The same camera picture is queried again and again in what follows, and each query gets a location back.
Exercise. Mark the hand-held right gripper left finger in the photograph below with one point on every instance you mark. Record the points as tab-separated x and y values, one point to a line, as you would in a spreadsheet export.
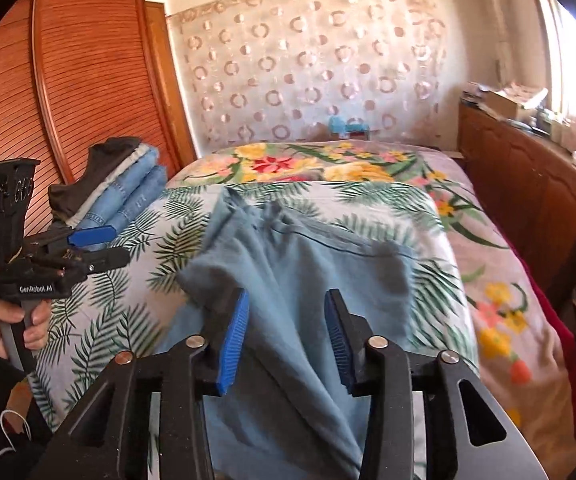
233	340

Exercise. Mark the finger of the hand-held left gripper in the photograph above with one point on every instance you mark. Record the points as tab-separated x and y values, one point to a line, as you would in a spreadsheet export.
110	258
93	234

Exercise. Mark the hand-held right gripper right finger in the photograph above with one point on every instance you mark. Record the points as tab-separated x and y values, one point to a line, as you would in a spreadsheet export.
340	345

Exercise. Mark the blue-grey pants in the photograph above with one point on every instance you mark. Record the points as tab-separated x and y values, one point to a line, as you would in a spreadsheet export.
293	285

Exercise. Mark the leaf print blanket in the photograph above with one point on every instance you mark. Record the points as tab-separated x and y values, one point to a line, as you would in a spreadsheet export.
118	290

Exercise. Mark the stack of folded jeans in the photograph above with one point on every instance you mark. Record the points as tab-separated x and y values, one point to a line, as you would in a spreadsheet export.
98	170

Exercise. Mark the wooden headboard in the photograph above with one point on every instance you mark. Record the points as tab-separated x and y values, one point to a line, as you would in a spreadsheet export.
68	85

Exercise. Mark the floral bed sheet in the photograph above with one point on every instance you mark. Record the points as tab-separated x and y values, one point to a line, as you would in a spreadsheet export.
498	280

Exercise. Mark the small blue plastic object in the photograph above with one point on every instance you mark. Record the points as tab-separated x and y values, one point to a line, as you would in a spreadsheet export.
345	127

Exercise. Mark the red cloth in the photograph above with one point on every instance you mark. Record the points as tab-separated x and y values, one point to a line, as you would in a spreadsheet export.
568	360

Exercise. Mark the wooden side cabinet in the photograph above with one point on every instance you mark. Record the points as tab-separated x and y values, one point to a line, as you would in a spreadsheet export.
528	185

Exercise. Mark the circle pattern curtain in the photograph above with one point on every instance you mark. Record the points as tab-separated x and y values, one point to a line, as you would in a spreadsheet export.
308	60

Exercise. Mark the cardboard box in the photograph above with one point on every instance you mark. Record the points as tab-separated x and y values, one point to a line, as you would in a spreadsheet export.
513	102

